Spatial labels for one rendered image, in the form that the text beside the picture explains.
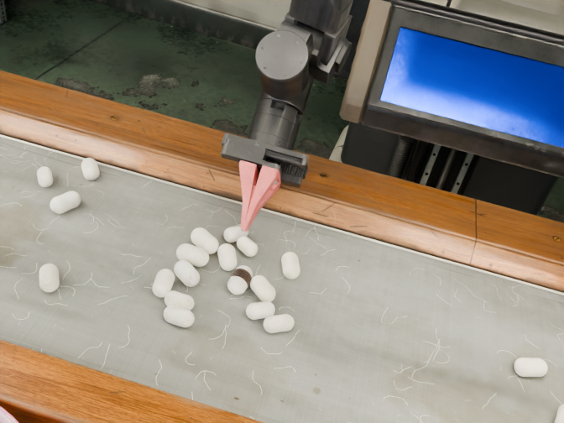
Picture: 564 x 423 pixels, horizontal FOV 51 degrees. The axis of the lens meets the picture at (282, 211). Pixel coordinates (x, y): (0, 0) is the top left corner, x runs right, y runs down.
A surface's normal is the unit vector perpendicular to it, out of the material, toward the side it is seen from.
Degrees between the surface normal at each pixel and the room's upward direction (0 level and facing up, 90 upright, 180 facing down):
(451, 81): 58
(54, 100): 0
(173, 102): 0
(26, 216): 0
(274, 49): 40
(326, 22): 98
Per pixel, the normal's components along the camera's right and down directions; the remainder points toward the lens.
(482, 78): -0.12, 0.11
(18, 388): 0.15, -0.75
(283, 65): -0.05, -0.19
